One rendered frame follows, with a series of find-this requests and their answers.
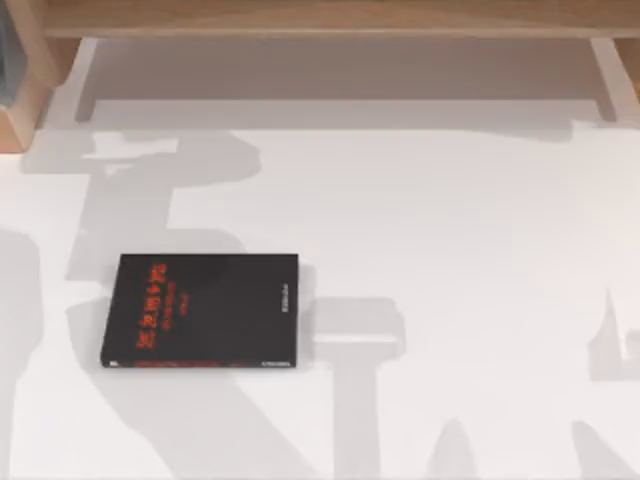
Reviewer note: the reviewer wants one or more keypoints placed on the black book with red lettering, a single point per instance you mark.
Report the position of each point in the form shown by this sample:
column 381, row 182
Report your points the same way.
column 205, row 312

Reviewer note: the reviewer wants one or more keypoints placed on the wooden shelf unit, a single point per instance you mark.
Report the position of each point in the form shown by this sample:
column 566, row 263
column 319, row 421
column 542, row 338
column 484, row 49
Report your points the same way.
column 300, row 20

